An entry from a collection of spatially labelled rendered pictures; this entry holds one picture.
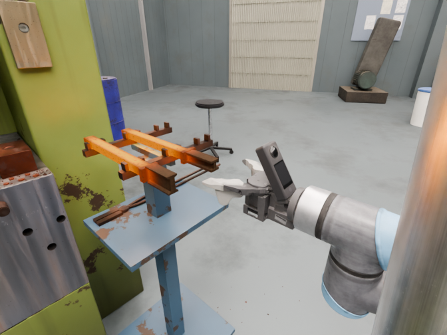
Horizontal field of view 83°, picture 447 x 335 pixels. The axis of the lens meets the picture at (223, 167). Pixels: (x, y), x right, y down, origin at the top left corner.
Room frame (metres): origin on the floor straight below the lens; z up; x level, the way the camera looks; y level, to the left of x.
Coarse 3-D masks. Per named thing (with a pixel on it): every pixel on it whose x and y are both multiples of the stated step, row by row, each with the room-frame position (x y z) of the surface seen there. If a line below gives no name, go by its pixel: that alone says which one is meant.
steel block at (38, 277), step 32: (0, 192) 0.55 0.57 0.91; (32, 192) 0.60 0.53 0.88; (32, 224) 0.58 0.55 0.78; (64, 224) 0.63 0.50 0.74; (0, 256) 0.52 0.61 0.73; (32, 256) 0.56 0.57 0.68; (64, 256) 0.61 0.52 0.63; (0, 288) 0.49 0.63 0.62; (32, 288) 0.54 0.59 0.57; (64, 288) 0.59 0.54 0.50; (0, 320) 0.47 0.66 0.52
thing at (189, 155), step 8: (128, 128) 0.82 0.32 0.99; (128, 136) 0.78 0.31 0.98; (136, 136) 0.75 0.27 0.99; (144, 136) 0.74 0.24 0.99; (152, 136) 0.74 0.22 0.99; (144, 144) 0.73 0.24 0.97; (152, 144) 0.70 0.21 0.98; (160, 144) 0.67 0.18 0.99; (168, 144) 0.67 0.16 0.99; (168, 152) 0.65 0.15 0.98; (176, 152) 0.63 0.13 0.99; (184, 152) 0.60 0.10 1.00; (192, 152) 0.60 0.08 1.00; (200, 152) 0.60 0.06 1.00; (184, 160) 0.60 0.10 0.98; (192, 160) 0.60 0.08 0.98; (200, 160) 0.58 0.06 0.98; (208, 160) 0.55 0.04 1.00; (216, 160) 0.56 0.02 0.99; (208, 168) 0.56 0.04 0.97; (216, 168) 0.56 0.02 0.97
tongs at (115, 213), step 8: (200, 168) 1.05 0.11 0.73; (184, 176) 0.97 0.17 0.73; (192, 176) 0.97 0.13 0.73; (176, 184) 0.90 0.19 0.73; (136, 200) 0.78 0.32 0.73; (144, 200) 0.78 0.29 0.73; (120, 208) 0.73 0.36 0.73; (128, 208) 0.74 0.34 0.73; (104, 216) 0.68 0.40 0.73; (112, 216) 0.68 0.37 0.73; (96, 224) 0.65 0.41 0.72
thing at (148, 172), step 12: (96, 144) 0.67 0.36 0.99; (108, 144) 0.67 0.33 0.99; (108, 156) 0.63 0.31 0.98; (120, 156) 0.59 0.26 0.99; (132, 156) 0.59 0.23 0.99; (132, 168) 0.54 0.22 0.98; (144, 168) 0.51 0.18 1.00; (156, 168) 0.50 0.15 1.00; (144, 180) 0.50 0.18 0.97; (156, 180) 0.49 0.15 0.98; (168, 180) 0.46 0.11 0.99; (168, 192) 0.46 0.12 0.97
